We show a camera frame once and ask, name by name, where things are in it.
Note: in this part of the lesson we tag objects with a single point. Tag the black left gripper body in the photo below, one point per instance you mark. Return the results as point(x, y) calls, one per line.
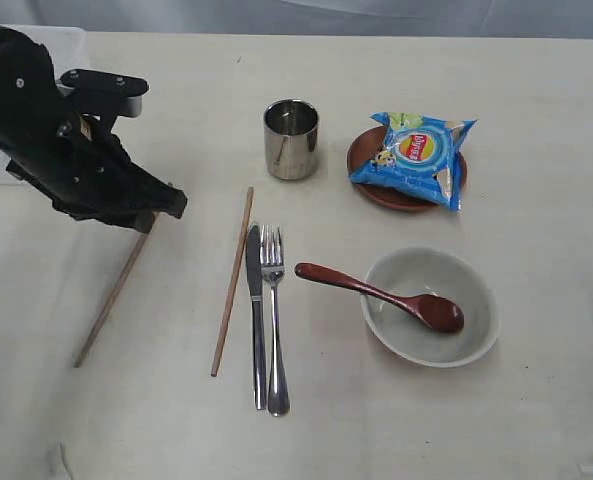
point(81, 168)

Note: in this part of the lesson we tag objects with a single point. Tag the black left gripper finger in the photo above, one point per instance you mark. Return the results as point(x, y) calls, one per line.
point(150, 193)
point(141, 222)

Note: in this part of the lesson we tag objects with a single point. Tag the silver table knife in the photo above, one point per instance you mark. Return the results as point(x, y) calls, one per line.
point(254, 281)

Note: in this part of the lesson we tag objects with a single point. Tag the silver fork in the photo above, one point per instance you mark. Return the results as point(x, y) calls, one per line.
point(273, 270)

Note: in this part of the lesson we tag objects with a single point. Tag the stainless steel cup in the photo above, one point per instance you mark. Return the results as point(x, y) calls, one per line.
point(290, 139)

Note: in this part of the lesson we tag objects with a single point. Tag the brown round plate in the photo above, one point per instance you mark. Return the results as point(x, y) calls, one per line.
point(401, 195)

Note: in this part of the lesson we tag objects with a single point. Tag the white ceramic bowl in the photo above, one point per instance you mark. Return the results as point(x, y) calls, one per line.
point(420, 270)

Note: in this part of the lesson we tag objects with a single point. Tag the blue chips bag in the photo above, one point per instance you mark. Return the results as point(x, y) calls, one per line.
point(416, 155)

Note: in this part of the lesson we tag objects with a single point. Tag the brown wooden spoon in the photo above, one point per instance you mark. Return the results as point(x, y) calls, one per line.
point(376, 295)

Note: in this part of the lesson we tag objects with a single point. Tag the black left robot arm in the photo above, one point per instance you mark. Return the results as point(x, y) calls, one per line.
point(30, 100)

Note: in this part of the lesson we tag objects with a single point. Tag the white plastic woven basket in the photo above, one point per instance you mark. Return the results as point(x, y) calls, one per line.
point(66, 48)

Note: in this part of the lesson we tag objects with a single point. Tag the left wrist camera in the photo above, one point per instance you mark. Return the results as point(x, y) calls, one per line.
point(103, 94)

